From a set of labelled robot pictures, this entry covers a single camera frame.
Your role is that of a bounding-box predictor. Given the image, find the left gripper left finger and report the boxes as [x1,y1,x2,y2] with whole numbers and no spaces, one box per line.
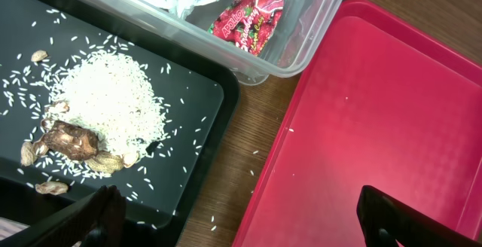
[1,186,127,247]

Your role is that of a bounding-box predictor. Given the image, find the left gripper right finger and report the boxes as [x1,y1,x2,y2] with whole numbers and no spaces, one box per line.
[356,185,481,247]

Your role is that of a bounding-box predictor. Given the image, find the red snack wrapper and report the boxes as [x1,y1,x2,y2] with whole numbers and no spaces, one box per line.
[208,0,285,56]

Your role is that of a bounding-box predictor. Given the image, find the rice and food scraps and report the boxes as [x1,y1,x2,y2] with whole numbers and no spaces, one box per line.
[20,49,167,178]

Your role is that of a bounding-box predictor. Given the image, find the red serving tray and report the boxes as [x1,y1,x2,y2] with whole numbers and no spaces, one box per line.
[234,0,481,246]

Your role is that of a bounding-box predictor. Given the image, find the black plastic tray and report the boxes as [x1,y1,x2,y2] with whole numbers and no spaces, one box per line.
[1,0,239,246]

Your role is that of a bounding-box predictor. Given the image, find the clear plastic bin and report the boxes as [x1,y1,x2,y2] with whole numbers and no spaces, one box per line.
[79,0,343,85]

